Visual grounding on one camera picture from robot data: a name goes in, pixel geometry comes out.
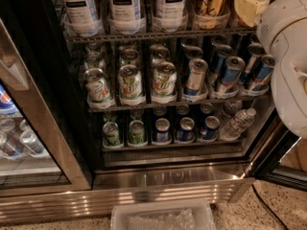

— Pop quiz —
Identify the front clear water bottle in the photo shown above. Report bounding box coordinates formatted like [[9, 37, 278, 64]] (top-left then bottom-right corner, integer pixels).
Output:
[[220, 108, 256, 141]]

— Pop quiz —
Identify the bottom right pepsi can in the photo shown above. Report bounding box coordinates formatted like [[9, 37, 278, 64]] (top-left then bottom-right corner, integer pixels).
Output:
[[199, 116, 220, 140]]

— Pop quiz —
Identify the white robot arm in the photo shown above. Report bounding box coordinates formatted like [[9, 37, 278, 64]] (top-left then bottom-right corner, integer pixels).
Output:
[[234, 0, 307, 138]]

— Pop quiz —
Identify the front left 7up can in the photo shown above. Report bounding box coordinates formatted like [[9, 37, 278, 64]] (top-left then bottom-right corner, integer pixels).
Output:
[[83, 68, 113, 109]]

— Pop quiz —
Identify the white tea bottle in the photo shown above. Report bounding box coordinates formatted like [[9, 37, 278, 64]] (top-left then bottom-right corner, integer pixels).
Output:
[[154, 0, 186, 32], [109, 0, 141, 35], [63, 0, 99, 36]]

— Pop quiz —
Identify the gold slim can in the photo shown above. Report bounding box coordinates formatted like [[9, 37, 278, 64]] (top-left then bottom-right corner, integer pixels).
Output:
[[195, 0, 227, 29]]

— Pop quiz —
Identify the left fridge glass door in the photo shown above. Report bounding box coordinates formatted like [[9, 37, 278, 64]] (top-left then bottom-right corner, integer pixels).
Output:
[[0, 20, 91, 197]]

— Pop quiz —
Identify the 7up can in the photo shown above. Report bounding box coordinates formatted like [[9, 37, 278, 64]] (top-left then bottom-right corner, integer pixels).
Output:
[[118, 64, 145, 105], [152, 61, 177, 104], [83, 68, 113, 109]]

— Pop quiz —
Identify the left white tea bottle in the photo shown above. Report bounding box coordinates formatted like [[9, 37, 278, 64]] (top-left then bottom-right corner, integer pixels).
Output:
[[63, 0, 99, 36]]

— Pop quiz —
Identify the front left red bull can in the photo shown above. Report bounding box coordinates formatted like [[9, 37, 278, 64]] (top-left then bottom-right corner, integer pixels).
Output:
[[183, 58, 208, 99]]

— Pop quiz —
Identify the green can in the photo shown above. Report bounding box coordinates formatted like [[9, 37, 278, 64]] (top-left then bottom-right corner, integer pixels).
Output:
[[103, 122, 123, 147], [129, 120, 146, 146]]

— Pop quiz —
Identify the right white tea bottle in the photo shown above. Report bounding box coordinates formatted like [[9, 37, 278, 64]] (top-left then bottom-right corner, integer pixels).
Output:
[[154, 0, 186, 32]]

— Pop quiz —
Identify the wire shelf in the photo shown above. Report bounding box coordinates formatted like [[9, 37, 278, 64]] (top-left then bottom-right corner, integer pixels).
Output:
[[65, 27, 256, 43], [87, 93, 271, 113]]

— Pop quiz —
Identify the clear plastic bin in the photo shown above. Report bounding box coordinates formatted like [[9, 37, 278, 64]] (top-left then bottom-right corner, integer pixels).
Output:
[[111, 199, 216, 230]]

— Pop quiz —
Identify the middle wire shelf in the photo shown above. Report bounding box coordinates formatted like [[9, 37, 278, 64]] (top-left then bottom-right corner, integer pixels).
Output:
[[87, 93, 271, 113]]

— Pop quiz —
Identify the bottom left green can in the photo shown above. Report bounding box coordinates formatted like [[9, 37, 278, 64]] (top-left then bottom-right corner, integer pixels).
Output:
[[103, 122, 123, 147]]

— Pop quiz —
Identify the open right fridge door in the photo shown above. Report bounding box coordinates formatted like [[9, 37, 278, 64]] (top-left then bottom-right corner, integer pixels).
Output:
[[252, 132, 307, 192]]

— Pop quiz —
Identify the second row right red bull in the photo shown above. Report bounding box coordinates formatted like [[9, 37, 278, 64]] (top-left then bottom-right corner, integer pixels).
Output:
[[239, 43, 265, 85]]

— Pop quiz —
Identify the front right red bull can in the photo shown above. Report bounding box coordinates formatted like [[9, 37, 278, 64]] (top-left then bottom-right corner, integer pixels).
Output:
[[247, 55, 275, 91]]

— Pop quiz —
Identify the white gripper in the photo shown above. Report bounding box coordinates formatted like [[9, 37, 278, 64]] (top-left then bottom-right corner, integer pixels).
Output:
[[232, 0, 307, 55]]

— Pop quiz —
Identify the top wire shelf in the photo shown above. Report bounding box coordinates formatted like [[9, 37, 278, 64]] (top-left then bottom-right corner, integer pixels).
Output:
[[65, 27, 256, 43]]

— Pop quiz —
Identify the black power cable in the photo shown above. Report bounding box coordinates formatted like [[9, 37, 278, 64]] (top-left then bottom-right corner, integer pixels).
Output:
[[251, 184, 291, 230]]

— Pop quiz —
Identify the second row red bull can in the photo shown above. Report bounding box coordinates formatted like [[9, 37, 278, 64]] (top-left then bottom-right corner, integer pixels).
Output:
[[208, 45, 234, 85]]

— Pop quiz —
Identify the front middle red bull can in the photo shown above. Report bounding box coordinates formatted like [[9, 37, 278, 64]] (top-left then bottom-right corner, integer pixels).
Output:
[[216, 56, 245, 94]]

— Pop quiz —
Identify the middle white tea bottle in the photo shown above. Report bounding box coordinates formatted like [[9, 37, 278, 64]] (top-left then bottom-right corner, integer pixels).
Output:
[[109, 0, 141, 35]]

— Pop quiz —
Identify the front middle 7up can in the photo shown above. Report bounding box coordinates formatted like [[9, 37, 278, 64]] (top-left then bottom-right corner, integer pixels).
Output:
[[118, 64, 145, 105]]

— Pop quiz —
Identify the bottom middle pepsi can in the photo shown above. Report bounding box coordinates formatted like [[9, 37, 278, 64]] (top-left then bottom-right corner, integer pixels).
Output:
[[176, 117, 195, 142]]

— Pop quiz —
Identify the bottom left pepsi can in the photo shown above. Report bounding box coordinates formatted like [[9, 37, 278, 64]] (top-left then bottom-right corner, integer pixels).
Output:
[[153, 118, 170, 144]]

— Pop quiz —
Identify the pepsi can behind door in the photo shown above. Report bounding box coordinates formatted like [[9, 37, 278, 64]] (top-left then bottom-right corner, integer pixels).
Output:
[[0, 84, 18, 115]]

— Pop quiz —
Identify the front right 7up can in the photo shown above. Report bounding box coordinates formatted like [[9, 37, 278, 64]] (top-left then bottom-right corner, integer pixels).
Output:
[[152, 61, 177, 104]]

